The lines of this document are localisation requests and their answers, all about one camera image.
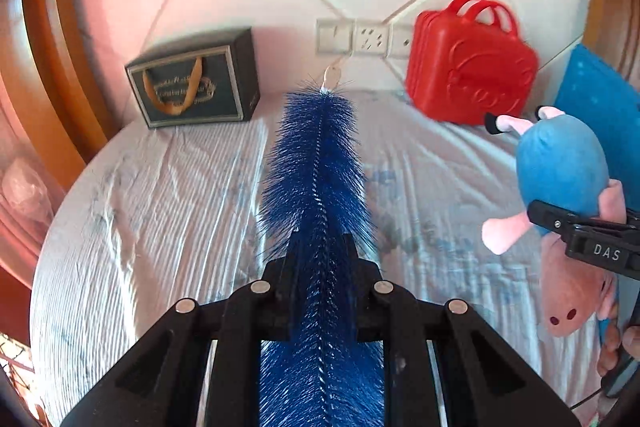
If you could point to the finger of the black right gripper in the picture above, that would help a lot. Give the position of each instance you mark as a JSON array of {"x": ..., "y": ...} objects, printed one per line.
[{"x": 566, "y": 223}]

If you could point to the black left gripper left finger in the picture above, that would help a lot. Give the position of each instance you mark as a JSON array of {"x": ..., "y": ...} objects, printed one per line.
[{"x": 198, "y": 359}]

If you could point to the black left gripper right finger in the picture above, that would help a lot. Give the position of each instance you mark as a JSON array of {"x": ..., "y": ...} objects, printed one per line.
[{"x": 444, "y": 365}]

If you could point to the blue pink pig plush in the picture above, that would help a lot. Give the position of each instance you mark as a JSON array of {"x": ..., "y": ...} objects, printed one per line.
[{"x": 560, "y": 162}]

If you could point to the blue bristle brush duster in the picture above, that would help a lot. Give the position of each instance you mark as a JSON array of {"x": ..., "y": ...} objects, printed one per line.
[{"x": 314, "y": 190}]

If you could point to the white striped bed sheet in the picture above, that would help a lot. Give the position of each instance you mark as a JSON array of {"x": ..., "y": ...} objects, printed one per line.
[{"x": 164, "y": 214}]

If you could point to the red plastic toy suitcase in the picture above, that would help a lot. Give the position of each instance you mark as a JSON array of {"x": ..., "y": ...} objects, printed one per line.
[{"x": 468, "y": 60}]

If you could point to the dark gift box gold ribbon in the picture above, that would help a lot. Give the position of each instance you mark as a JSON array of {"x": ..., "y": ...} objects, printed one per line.
[{"x": 206, "y": 78}]

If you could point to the white wall socket panel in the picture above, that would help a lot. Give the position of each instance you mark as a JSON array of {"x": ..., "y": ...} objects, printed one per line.
[{"x": 363, "y": 37}]

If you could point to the wooden headboard frame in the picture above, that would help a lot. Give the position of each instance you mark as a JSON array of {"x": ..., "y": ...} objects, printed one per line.
[{"x": 55, "y": 56}]

